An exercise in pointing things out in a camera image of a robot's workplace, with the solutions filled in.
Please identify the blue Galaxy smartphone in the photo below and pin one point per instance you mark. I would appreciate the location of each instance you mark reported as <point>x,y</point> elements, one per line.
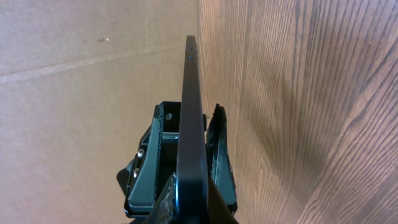
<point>192,170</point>

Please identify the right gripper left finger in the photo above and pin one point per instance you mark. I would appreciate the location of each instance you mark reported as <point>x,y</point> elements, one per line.
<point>164,211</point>

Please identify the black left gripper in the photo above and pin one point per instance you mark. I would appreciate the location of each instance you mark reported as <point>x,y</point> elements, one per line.
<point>143,179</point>

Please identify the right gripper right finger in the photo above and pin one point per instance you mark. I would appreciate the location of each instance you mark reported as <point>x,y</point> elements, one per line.
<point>218,211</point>

